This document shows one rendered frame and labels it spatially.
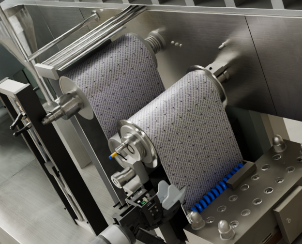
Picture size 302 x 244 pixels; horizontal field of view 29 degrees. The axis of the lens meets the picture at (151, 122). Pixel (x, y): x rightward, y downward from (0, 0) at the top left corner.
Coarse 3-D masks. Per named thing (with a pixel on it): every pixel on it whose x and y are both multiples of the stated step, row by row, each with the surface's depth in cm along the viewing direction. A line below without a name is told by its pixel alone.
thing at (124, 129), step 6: (198, 72) 153; (210, 78) 151; (126, 126) 143; (126, 132) 145; (132, 132) 142; (138, 138) 141; (144, 144) 141; (150, 150) 141; (150, 156) 143; (144, 162) 148; (150, 162) 145
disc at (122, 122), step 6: (120, 120) 144; (126, 120) 142; (120, 126) 146; (132, 126) 141; (120, 132) 149; (138, 132) 140; (144, 138) 139; (150, 144) 139; (156, 156) 141; (156, 162) 142
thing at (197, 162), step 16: (224, 112) 153; (208, 128) 150; (224, 128) 154; (192, 144) 148; (208, 144) 152; (224, 144) 155; (160, 160) 143; (176, 160) 146; (192, 160) 149; (208, 160) 153; (224, 160) 156; (240, 160) 160; (176, 176) 147; (192, 176) 150; (208, 176) 154; (224, 176) 157; (192, 192) 151
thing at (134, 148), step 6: (126, 138) 142; (132, 138) 142; (126, 144) 145; (132, 144) 142; (138, 144) 142; (126, 150) 147; (132, 150) 144; (138, 150) 141; (144, 150) 142; (132, 156) 147; (138, 156) 143; (144, 156) 144
